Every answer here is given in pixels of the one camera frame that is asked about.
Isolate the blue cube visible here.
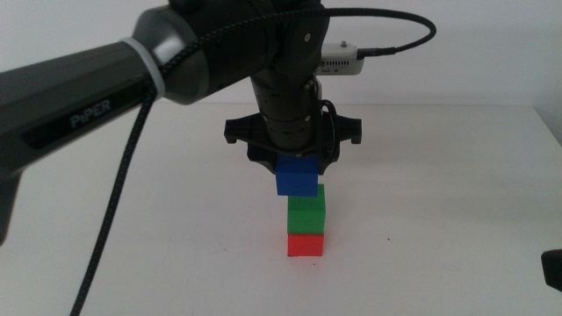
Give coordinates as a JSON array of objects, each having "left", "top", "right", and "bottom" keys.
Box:
[{"left": 275, "top": 153, "right": 320, "bottom": 198}]

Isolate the green cube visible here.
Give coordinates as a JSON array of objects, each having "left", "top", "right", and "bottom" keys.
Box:
[{"left": 286, "top": 183, "right": 327, "bottom": 235}]

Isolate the red cube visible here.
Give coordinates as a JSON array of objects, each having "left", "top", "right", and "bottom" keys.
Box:
[{"left": 287, "top": 233, "right": 325, "bottom": 257}]

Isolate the thin black cable loop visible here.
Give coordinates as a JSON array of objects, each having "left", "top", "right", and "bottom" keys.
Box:
[{"left": 316, "top": 98, "right": 342, "bottom": 164}]

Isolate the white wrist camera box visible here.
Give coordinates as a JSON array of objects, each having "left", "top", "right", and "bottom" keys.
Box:
[{"left": 319, "top": 40, "right": 366, "bottom": 76}]

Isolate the white cable tie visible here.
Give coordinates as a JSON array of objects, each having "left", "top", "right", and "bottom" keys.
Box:
[{"left": 119, "top": 36, "right": 167, "bottom": 100}]

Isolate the braided black cable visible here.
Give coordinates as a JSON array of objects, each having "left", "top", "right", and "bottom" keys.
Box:
[{"left": 68, "top": 7, "right": 438, "bottom": 316}]

